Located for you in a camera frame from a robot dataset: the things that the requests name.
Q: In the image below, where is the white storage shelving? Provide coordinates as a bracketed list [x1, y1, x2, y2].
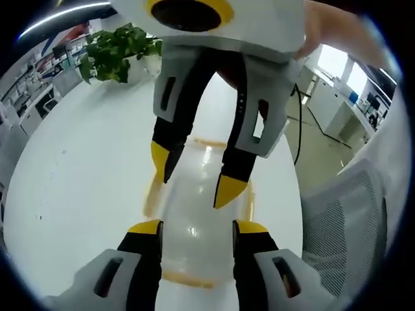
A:
[0, 48, 67, 133]

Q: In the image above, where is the long ceiling light strip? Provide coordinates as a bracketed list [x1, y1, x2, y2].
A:
[18, 1, 112, 39]

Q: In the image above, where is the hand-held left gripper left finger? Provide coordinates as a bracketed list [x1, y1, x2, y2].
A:
[45, 219, 164, 311]

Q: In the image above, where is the grey mesh office chair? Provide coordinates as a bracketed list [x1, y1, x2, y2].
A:
[300, 157, 392, 288]

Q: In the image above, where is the green potted plant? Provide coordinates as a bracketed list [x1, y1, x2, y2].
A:
[78, 21, 163, 86]

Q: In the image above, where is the white plant pot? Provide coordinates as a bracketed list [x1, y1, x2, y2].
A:
[141, 54, 163, 78]

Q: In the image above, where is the black cable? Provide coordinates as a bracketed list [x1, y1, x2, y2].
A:
[292, 83, 305, 165]

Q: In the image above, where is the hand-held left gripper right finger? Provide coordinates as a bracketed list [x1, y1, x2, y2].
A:
[232, 219, 338, 311]

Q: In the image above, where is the white lab bench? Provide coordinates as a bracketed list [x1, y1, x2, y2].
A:
[304, 63, 371, 144]

